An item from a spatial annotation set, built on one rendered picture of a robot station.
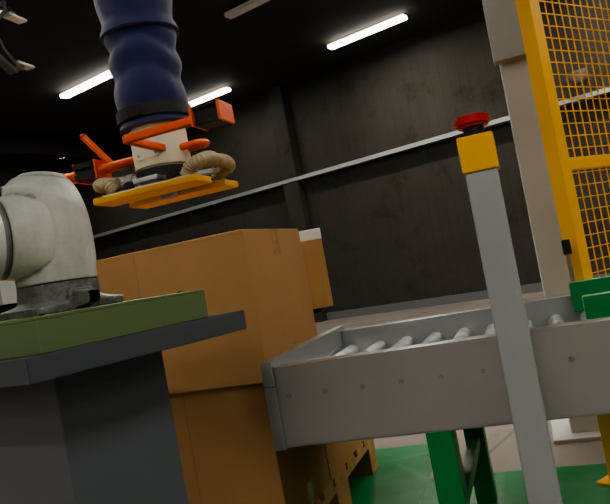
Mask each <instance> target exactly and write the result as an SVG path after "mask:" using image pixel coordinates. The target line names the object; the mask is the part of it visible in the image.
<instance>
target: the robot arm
mask: <svg viewBox="0 0 610 504"><path fill-rule="evenodd" d="M1 18H5V19H7V20H9V21H12V22H14V23H17V24H22V23H25V22H27V19H25V18H23V17H20V16H18V15H16V13H15V12H14V11H11V8H10V7H7V8H6V2H5V1H0V19H1ZM0 67H1V68H2V69H4V70H5V71H6V72H7V73H8V74H9V75H11V74H14V73H17V72H18V70H19V71H22V70H26V71H28V70H31V69H34V68H35V66H34V65H31V64H28V63H25V62H22V61H19V60H17V61H15V59H14V58H13V57H12V56H11V54H10V53H9V52H8V51H7V49H6V48H5V47H4V45H3V42H2V41H1V39H0ZM1 195H2V197H0V281H1V280H4V281H15V285H16V289H17V290H16V293H17V307H15V308H13V309H11V310H9V311H6V312H4V313H1V314H0V321H7V320H13V319H20V318H26V317H33V316H39V314H43V313H44V314H45V315H46V314H52V313H58V312H64V311H70V310H76V309H82V308H88V307H94V306H100V305H106V304H112V303H118V302H124V297H123V295H120V294H106V293H102V292H101V288H100V284H99V280H98V274H97V261H96V250H95V243H94V237H93V231H92V227H91V222H90V218H89V214H88V211H87V209H86V206H85V203H84V201H83V199H82V197H81V195H80V193H79V192H78V190H77V188H76V187H75V185H74V184H73V183H72V182H71V181H70V180H69V179H67V178H66V177H65V176H64V175H63V174H60V173H56V172H48V171H35V172H27V173H22V174H20V175H18V176H17V177H15V178H13V179H11V180H10V181H9V182H8V183H6V185H5V186H4V187H3V188H2V191H1Z"/></svg>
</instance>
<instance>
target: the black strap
mask: <svg viewBox="0 0 610 504"><path fill-rule="evenodd" d="M188 107H191V105H190V104H189V103H188V102H186V101H183V100H177V99H158V100H150V101H144V102H139V103H135V104H132V105H129V106H126V107H124V108H122V109H121V110H119V111H118V112H117V113H116V120H117V126H118V129H120V128H121V126H122V125H123V124H124V123H125V122H127V121H129V120H132V119H135V118H138V117H142V116H147V115H152V114H159V113H180V114H186V115H189V112H188Z"/></svg>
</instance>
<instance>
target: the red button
mask: <svg viewBox="0 0 610 504"><path fill-rule="evenodd" d="M490 121H491V118H490V115H489V114H486V112H477V113H472V114H468V115H464V116H461V117H459V118H457V119H456V122H454V123H453V124H454V129H457V130H458V131H459V132H463V133H464V137H465V136H469V135H474V134H478V133H482V132H485V131H484V127H485V126H487V125H488V122H490Z"/></svg>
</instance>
